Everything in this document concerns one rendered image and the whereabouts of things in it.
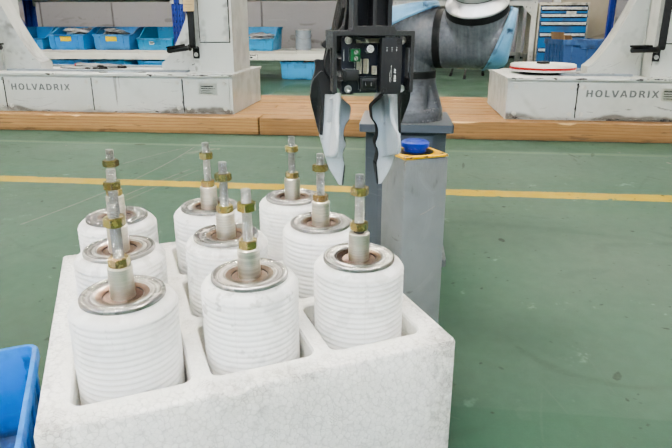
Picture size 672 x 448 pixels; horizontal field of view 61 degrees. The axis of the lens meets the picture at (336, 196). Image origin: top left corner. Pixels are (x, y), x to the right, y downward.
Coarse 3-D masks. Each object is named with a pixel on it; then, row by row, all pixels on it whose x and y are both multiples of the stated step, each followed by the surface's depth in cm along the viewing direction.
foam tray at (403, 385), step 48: (192, 336) 59; (432, 336) 59; (48, 384) 51; (192, 384) 51; (240, 384) 51; (288, 384) 52; (336, 384) 54; (384, 384) 56; (432, 384) 59; (48, 432) 45; (96, 432) 47; (144, 432) 48; (192, 432) 50; (240, 432) 52; (288, 432) 54; (336, 432) 56; (384, 432) 58; (432, 432) 61
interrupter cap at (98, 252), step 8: (104, 240) 65; (136, 240) 65; (144, 240) 65; (152, 240) 64; (88, 248) 62; (96, 248) 62; (104, 248) 63; (136, 248) 63; (144, 248) 62; (152, 248) 62; (88, 256) 60; (96, 256) 60; (104, 256) 60; (136, 256) 60
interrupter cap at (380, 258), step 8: (336, 248) 62; (344, 248) 62; (376, 248) 62; (384, 248) 62; (328, 256) 60; (336, 256) 60; (344, 256) 61; (376, 256) 60; (384, 256) 60; (392, 256) 60; (328, 264) 58; (336, 264) 58; (344, 264) 58; (352, 264) 58; (360, 264) 58; (368, 264) 58; (376, 264) 58; (384, 264) 58; (352, 272) 57; (360, 272) 57; (368, 272) 57
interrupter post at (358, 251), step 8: (352, 232) 59; (368, 232) 59; (352, 240) 59; (360, 240) 59; (368, 240) 59; (352, 248) 59; (360, 248) 59; (368, 248) 60; (352, 256) 59; (360, 256) 59; (368, 256) 60
